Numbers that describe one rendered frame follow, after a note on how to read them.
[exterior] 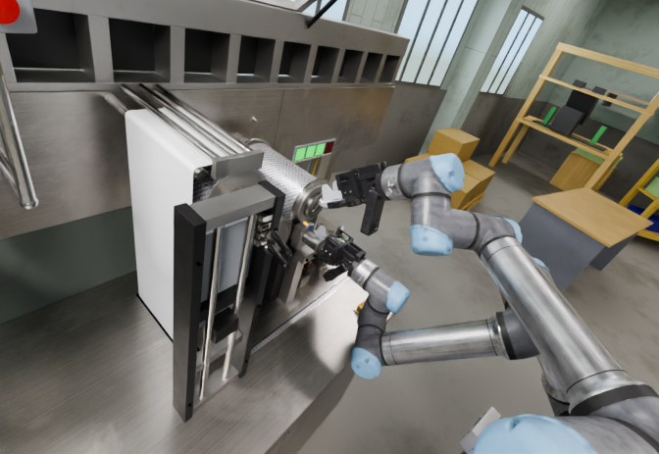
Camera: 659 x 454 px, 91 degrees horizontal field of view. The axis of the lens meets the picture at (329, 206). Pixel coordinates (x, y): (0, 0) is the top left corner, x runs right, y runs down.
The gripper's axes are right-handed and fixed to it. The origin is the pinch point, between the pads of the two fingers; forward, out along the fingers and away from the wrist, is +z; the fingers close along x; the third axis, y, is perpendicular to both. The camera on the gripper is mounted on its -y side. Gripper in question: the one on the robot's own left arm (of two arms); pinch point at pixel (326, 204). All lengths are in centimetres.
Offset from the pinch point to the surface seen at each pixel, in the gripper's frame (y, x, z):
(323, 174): 5, -77, 67
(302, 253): -11.0, 6.0, 7.6
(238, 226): 4.5, 33.3, -11.1
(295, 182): 7.7, 4.0, 4.4
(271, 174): 11.7, 5.3, 11.2
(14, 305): -1, 59, 50
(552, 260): -128, -262, -4
